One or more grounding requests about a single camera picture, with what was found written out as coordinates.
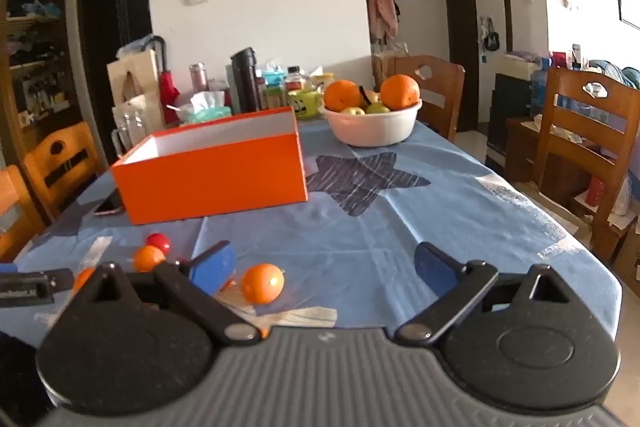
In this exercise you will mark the red umbrella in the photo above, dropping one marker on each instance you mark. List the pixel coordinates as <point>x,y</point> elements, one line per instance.
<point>167,87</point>

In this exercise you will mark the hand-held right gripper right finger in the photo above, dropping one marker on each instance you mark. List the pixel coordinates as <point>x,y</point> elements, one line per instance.
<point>434,267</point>

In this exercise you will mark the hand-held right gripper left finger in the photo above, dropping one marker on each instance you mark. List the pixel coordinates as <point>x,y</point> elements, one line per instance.
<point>216,264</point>

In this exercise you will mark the brown jar with label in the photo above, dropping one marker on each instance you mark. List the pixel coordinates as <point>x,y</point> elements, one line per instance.
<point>295,79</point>

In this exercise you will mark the blue star tablecloth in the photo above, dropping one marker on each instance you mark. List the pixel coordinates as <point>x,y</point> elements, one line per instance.
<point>350,247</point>

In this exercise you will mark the small red fruit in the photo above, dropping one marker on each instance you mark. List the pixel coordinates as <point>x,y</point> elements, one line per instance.
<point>159,242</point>

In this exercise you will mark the pink hanging clothes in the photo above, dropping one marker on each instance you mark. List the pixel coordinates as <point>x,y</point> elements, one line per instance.
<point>382,2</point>

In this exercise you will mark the white plastic basket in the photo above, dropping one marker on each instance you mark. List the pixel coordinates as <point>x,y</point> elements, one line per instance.
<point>372,127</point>

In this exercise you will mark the teal lidded container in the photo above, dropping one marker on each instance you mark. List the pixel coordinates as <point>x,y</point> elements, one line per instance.
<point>273,82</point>

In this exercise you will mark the wooden chair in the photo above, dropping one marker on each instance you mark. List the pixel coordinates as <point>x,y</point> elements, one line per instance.
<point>60,167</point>
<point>440,92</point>
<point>15,212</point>
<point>585,127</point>

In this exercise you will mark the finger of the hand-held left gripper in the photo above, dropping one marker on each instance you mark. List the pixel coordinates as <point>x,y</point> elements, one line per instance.
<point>40,280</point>
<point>6,267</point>

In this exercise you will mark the brown paper bag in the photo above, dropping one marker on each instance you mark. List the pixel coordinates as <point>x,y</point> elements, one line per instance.
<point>390,59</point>

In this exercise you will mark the white spoon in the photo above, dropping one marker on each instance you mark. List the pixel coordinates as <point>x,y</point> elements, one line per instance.
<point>177,108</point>

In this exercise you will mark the wooden bookshelf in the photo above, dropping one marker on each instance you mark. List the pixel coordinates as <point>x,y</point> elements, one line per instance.
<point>35,57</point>

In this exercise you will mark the orange cardboard box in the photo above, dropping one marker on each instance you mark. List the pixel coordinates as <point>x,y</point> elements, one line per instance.
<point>215,177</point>

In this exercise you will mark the black thermos flask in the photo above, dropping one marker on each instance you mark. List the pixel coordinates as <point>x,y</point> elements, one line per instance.
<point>246,82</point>

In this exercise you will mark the blue water jug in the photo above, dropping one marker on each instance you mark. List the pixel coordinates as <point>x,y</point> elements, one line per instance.
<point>539,87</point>

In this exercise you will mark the green apples in bowl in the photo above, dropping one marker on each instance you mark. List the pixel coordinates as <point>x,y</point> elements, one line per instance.
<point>378,108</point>

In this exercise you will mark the large orange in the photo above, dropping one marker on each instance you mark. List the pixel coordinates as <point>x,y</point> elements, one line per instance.
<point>344,95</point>
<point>400,92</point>

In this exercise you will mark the teal tissue box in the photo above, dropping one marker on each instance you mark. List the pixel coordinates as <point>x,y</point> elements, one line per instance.
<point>207,109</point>

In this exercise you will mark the white and yellow cup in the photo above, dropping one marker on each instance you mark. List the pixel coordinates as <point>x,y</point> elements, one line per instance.
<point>322,82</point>

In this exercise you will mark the pink bottle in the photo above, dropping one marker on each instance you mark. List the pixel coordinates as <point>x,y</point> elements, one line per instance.
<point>198,78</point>

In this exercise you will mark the black hanging bag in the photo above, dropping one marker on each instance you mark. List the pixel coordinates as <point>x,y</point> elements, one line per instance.
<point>491,39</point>

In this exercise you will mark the smartphone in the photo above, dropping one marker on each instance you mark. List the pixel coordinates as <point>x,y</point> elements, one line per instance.
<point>108,205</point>

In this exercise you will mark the clear glass jar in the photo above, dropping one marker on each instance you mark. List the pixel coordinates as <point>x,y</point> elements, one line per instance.
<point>131,127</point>

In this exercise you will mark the clear plastic wrapper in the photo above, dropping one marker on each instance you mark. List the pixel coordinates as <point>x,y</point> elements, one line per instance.
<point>300,316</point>
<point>95,249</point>

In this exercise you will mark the green panda mug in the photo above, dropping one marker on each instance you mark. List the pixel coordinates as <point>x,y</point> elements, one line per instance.
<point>305,104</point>

